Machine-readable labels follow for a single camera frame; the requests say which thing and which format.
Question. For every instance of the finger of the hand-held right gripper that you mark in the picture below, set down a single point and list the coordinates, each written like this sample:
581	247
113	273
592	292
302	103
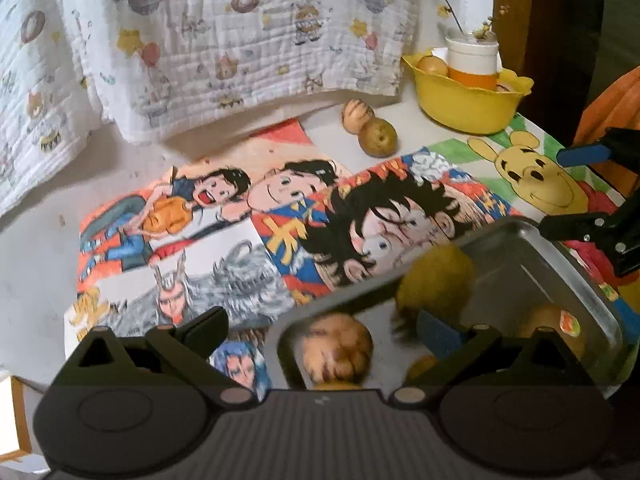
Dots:
575	222
582	155

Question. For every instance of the orange cartoon drawing sheet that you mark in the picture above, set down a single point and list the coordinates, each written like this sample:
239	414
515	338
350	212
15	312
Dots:
165	215

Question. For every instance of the yellow flower twig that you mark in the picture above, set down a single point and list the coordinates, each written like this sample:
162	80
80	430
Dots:
457	20

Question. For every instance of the metal tray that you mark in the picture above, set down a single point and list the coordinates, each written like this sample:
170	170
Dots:
530	270

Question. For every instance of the orange garment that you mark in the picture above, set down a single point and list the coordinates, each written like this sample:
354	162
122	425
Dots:
612	105

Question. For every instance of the white and orange jar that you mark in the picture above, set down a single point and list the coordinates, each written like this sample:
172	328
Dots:
472	62

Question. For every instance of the small striped pepino melon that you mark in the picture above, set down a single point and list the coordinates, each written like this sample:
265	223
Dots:
356	114

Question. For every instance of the printed white blanket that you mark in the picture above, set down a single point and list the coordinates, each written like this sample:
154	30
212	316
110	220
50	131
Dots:
200	35

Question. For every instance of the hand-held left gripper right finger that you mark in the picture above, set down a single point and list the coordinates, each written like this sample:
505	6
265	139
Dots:
440	332

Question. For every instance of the yellow-green pear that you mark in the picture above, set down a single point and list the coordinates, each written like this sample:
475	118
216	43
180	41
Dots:
547	327

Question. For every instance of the yellow plastic bowl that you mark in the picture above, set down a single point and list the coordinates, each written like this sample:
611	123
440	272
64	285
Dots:
465	107

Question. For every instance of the blue-haired figure drawing sheet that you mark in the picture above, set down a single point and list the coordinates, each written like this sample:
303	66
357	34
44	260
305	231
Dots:
242	367

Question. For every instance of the brown pear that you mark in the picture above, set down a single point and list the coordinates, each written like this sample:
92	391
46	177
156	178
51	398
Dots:
378	137

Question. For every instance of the round yellow pear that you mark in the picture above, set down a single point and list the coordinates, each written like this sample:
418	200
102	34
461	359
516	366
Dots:
435	285

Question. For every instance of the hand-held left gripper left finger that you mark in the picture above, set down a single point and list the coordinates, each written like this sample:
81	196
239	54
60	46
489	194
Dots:
210	321

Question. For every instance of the pale orange fruit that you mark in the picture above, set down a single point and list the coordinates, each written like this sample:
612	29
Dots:
432	65

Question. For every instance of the large striped pepino melon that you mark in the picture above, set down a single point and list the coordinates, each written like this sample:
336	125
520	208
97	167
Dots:
337	350

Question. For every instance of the brown wooden post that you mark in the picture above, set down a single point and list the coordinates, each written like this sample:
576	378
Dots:
550	35

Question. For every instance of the yellow bear drawing sheet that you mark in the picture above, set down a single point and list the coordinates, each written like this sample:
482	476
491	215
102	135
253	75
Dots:
540	175

